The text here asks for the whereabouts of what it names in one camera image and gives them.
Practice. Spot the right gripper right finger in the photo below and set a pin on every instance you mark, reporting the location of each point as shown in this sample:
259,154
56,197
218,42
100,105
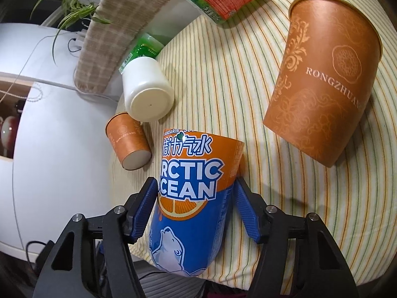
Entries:
319,270

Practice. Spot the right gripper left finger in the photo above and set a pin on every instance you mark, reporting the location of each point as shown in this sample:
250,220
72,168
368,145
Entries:
70,269

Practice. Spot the blue orange Arctic Ocean cup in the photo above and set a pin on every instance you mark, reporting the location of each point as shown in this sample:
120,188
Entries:
197,173

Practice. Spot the lying orange paper cup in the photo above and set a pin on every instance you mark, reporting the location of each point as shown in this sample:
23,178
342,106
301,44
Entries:
128,140

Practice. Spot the white plastic cup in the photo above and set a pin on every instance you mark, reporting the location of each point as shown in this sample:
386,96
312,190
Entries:
147,92

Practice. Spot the upright orange paper cup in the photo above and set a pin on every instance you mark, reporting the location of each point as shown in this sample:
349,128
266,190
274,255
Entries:
326,77

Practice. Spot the green tea label cup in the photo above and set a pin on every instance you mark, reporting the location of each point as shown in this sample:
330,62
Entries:
146,46

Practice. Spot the red white vase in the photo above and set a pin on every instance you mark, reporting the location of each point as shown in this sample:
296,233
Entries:
9,130

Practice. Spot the striped yellow table cloth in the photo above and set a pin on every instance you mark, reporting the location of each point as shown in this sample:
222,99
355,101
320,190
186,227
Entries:
223,78

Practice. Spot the white power adapter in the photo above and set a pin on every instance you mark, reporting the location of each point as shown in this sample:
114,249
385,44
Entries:
75,44

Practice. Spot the spider plant in pot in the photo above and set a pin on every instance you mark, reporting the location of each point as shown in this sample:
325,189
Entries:
73,11

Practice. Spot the beige plaid cloth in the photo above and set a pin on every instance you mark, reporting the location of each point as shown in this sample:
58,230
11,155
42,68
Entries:
104,45

